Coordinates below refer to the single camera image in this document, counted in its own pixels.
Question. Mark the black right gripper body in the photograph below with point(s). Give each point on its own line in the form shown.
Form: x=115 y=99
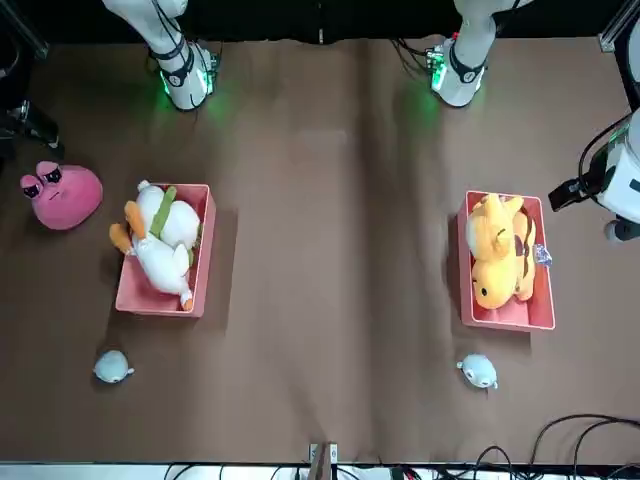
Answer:
x=42 y=127

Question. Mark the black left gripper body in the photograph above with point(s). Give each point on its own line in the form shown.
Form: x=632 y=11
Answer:
x=567 y=195

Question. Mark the yellow plush doll purple tag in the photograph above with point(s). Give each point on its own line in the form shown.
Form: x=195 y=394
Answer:
x=527 y=240

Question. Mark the yellow plush doll cream tail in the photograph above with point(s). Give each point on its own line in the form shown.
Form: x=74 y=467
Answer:
x=492 y=260

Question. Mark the white and green plush doll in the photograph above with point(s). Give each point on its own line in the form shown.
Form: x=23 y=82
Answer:
x=177 y=220

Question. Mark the white duck plush doll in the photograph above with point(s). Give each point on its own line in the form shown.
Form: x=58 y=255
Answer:
x=160 y=265

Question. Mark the left arm green base light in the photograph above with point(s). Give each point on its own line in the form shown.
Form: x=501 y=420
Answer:
x=435 y=65

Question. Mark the right arm green base light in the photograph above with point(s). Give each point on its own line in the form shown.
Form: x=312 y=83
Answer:
x=212 y=67

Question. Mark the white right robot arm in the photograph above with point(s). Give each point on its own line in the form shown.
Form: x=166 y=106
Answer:
x=182 y=85

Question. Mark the pink plastic box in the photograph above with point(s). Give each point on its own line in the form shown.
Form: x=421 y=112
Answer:
x=542 y=300
x=205 y=260

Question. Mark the pink plush doll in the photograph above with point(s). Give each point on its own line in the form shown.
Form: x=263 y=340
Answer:
x=65 y=200

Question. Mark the small pale grey plush doll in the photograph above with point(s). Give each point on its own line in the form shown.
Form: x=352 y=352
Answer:
x=112 y=367
x=477 y=372

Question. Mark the aluminium profile post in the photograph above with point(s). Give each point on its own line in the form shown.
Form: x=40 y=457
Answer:
x=614 y=30
x=322 y=460
x=25 y=30

